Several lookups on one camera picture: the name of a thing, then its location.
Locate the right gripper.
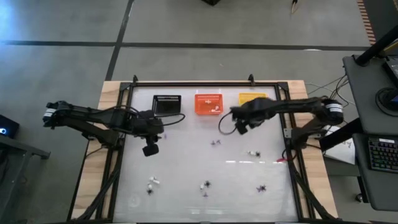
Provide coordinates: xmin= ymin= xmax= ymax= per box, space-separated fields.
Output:
xmin=229 ymin=98 xmax=275 ymax=126

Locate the yellow plastic basket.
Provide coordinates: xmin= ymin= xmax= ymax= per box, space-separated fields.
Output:
xmin=238 ymin=92 xmax=269 ymax=106

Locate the black plastic basket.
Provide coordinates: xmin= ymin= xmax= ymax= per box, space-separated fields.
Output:
xmin=151 ymin=95 xmax=182 ymax=115

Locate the orange plastic basket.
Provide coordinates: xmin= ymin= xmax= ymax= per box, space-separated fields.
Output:
xmin=194 ymin=93 xmax=224 ymax=116

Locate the black cart leg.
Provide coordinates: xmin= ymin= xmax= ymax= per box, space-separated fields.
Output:
xmin=319 ymin=119 xmax=364 ymax=152

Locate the white paper sheet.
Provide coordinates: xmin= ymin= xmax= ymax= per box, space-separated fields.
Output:
xmin=323 ymin=123 xmax=357 ymax=166

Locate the grey desk top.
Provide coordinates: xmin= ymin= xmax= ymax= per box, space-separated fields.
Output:
xmin=343 ymin=54 xmax=398 ymax=136

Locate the dark grey side cart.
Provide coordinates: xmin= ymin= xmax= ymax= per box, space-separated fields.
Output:
xmin=0 ymin=135 xmax=52 ymax=224

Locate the round black monitor base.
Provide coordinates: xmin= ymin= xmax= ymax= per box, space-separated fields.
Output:
xmin=375 ymin=86 xmax=398 ymax=118

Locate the black diagonal pole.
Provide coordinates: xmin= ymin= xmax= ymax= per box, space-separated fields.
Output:
xmin=354 ymin=24 xmax=398 ymax=67

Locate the black box with blue light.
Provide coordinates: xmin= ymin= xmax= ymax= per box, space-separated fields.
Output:
xmin=0 ymin=114 xmax=20 ymax=139

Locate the black backlit keyboard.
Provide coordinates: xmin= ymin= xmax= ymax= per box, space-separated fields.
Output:
xmin=368 ymin=138 xmax=398 ymax=174

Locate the grey keyboard tray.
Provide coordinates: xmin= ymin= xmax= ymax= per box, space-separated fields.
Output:
xmin=353 ymin=133 xmax=398 ymax=212

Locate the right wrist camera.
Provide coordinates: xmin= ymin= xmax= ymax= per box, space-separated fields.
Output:
xmin=235 ymin=119 xmax=250 ymax=136

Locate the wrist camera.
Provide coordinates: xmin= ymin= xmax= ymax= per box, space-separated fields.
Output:
xmin=235 ymin=119 xmax=250 ymax=136
xmin=142 ymin=136 xmax=160 ymax=157

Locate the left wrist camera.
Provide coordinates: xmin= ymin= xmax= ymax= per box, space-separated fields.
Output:
xmin=142 ymin=136 xmax=160 ymax=157

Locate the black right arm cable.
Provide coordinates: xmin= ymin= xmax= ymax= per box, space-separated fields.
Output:
xmin=218 ymin=111 xmax=240 ymax=136

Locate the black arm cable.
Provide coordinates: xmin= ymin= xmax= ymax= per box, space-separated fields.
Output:
xmin=218 ymin=111 xmax=240 ymax=136
xmin=102 ymin=105 xmax=187 ymax=128

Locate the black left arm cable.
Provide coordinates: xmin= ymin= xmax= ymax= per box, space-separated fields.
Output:
xmin=102 ymin=105 xmax=187 ymax=128

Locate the black aluminium table frame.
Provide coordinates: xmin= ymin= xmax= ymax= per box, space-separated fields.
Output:
xmin=67 ymin=74 xmax=336 ymax=223

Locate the black floor cable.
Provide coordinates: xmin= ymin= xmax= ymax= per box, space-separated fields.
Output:
xmin=306 ymin=73 xmax=349 ymax=96

